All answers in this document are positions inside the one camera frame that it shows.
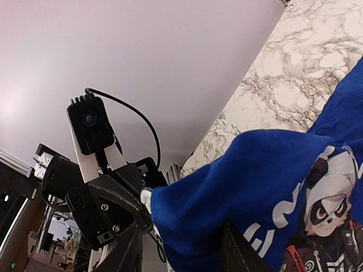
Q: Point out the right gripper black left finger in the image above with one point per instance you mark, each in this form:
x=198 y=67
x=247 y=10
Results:
x=127 y=255

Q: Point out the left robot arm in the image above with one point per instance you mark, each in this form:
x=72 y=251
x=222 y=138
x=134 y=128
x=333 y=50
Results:
x=60 y=176

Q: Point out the blue white round brooch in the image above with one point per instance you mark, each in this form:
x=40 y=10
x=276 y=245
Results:
x=145 y=197

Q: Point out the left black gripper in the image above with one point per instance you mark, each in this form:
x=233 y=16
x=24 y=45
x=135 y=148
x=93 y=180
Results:
x=107 y=206

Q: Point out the blue printed t-shirt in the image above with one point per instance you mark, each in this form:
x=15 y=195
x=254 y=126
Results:
x=296 y=198

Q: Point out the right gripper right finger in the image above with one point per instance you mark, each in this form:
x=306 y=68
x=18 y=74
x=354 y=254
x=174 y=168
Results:
x=237 y=255

